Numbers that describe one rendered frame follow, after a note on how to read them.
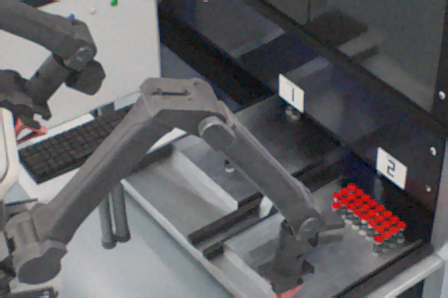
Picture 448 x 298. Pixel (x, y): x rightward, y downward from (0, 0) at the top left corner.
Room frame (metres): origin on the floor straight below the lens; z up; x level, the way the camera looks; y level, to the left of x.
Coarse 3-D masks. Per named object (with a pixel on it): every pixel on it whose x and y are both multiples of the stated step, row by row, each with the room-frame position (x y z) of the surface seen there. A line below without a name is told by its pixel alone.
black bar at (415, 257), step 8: (424, 248) 1.56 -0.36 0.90; (432, 248) 1.56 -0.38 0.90; (408, 256) 1.54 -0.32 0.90; (416, 256) 1.54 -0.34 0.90; (424, 256) 1.55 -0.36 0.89; (400, 264) 1.51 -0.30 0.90; (408, 264) 1.52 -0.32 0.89; (384, 272) 1.49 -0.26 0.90; (392, 272) 1.49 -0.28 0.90; (400, 272) 1.50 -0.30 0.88; (368, 280) 1.47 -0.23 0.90; (376, 280) 1.47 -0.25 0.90; (384, 280) 1.47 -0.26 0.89; (360, 288) 1.44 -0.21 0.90; (368, 288) 1.45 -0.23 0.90; (344, 296) 1.42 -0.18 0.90; (352, 296) 1.42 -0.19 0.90; (360, 296) 1.43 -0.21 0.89
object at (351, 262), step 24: (336, 192) 1.76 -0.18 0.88; (240, 240) 1.59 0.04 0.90; (264, 240) 1.60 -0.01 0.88; (360, 240) 1.60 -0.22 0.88; (408, 240) 1.60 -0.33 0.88; (240, 264) 1.52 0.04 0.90; (312, 264) 1.53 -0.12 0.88; (336, 264) 1.53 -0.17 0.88; (360, 264) 1.53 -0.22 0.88; (384, 264) 1.50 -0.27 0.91; (264, 288) 1.45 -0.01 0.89; (312, 288) 1.46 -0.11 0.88; (336, 288) 1.46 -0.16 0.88
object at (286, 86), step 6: (282, 78) 1.98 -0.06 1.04; (282, 84) 1.98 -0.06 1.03; (288, 84) 1.96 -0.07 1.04; (282, 90) 1.98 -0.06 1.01; (288, 90) 1.96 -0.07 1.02; (294, 90) 1.94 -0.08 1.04; (300, 90) 1.93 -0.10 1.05; (282, 96) 1.97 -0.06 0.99; (288, 96) 1.96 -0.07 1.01; (294, 96) 1.94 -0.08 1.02; (300, 96) 1.92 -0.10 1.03; (294, 102) 1.94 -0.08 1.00; (300, 102) 1.92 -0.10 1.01; (300, 108) 1.92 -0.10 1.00
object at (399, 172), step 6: (378, 156) 1.72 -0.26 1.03; (384, 156) 1.70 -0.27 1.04; (390, 156) 1.69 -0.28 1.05; (378, 162) 1.71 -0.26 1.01; (384, 162) 1.70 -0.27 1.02; (396, 162) 1.67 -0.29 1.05; (378, 168) 1.71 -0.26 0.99; (384, 168) 1.70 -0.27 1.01; (396, 168) 1.67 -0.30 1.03; (402, 168) 1.66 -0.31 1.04; (396, 174) 1.67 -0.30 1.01; (402, 174) 1.66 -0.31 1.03; (396, 180) 1.67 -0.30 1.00; (402, 180) 1.66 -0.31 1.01; (402, 186) 1.65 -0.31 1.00
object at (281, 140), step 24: (240, 120) 2.02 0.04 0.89; (264, 120) 2.02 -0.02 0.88; (288, 120) 2.02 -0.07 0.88; (192, 144) 1.93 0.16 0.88; (264, 144) 1.93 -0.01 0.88; (288, 144) 1.93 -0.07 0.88; (312, 144) 1.93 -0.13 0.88; (336, 144) 1.93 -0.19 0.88; (192, 168) 1.83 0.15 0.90; (216, 168) 1.84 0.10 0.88; (288, 168) 1.84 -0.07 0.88; (312, 168) 1.83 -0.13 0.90; (216, 192) 1.75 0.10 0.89; (240, 192) 1.76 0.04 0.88
